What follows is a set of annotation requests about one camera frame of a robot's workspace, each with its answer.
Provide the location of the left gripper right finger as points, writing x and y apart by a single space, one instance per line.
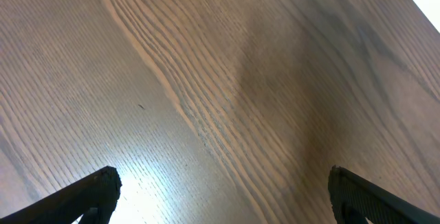
356 200

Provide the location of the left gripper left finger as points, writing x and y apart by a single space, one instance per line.
92 199

